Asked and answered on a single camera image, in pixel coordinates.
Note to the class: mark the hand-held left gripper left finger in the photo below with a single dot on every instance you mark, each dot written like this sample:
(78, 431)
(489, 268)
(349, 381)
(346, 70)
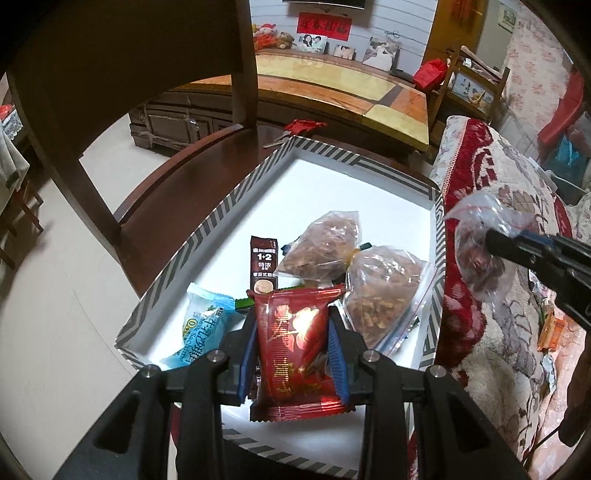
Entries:
(247, 364)

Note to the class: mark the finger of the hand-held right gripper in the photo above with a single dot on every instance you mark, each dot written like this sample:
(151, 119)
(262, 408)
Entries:
(508, 244)

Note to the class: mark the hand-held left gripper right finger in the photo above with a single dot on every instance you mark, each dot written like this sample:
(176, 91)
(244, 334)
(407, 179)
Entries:
(338, 364)

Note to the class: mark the clear bag of red dates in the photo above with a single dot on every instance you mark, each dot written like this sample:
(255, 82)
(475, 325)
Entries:
(475, 265)

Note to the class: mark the red snack packet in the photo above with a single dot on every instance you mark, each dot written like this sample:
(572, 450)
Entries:
(295, 341)

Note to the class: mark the light blue snack packet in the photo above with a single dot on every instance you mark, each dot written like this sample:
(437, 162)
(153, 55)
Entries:
(203, 323)

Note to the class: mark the green black snack packet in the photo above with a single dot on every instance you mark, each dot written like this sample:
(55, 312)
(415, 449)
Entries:
(242, 303)

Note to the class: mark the clear zip bag of nuts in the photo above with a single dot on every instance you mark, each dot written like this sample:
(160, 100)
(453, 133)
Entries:
(378, 290)

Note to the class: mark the brown coffee stick sachet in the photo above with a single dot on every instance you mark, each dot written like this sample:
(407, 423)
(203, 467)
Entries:
(263, 258)

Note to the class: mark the white tray with striped rim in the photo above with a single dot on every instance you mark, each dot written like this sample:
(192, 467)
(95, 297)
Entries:
(332, 189)

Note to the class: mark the orange snack box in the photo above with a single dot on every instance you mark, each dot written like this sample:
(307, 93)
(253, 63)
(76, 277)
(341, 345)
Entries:
(551, 330)

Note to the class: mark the teal bag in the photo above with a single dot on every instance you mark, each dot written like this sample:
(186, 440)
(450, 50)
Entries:
(565, 159)

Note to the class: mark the floral sofa cover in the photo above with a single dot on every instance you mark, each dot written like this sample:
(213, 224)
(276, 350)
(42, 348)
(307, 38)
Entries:
(498, 369)

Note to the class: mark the red plastic object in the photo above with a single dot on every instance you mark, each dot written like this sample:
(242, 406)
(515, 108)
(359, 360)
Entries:
(561, 108)

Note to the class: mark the wooden rack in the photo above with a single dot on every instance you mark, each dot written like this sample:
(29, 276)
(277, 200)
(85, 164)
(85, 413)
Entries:
(471, 87)

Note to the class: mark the dark wooden chair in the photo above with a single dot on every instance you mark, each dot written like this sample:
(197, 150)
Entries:
(184, 194)

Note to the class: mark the red gift bag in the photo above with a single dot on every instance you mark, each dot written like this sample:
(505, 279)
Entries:
(430, 74)

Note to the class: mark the wooden door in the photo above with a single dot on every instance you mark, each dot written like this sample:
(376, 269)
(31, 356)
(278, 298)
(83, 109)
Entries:
(443, 27)

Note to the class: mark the large framed photo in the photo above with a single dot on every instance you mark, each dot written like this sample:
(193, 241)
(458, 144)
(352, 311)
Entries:
(381, 53)

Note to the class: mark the marble top wooden cabinet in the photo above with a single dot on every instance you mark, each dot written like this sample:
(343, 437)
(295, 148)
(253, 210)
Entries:
(323, 83)

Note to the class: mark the wooden stool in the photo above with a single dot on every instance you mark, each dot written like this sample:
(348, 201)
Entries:
(21, 217)

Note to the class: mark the brown plush toy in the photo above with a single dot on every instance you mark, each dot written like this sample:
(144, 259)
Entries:
(284, 40)

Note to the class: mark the red plush toy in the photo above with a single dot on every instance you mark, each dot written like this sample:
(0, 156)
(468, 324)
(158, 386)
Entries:
(263, 39)

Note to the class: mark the white lace tablecloth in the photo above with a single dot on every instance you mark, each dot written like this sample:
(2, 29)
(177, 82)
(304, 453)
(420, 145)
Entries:
(11, 147)

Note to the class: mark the small wall picture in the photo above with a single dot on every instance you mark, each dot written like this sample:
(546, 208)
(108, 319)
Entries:
(509, 18)

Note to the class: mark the red wall banner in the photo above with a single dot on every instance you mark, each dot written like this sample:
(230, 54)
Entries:
(324, 26)

